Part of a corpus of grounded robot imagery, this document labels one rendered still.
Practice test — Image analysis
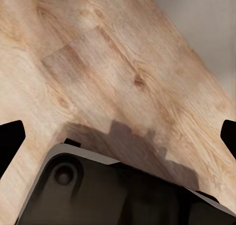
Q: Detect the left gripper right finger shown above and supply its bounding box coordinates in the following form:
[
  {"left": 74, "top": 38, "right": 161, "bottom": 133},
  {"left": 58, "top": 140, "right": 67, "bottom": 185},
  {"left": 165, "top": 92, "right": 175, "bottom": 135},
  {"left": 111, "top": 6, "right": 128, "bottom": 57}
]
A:
[{"left": 220, "top": 120, "right": 236, "bottom": 159}]

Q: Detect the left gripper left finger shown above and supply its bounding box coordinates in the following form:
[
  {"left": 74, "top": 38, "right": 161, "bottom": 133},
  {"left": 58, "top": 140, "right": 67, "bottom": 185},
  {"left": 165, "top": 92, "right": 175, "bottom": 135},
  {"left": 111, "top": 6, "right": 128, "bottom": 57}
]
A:
[{"left": 0, "top": 120, "right": 26, "bottom": 178}]

